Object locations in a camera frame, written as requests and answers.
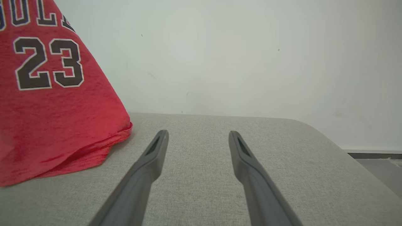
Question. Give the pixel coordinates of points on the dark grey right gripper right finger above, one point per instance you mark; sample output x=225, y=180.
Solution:
x=260, y=194

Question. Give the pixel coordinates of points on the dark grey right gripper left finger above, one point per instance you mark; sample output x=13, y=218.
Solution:
x=138, y=185

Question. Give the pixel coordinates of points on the red jersey with number 23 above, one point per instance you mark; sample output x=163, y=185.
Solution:
x=62, y=110

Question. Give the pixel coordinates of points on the white wall baseboard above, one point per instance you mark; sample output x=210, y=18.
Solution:
x=377, y=151

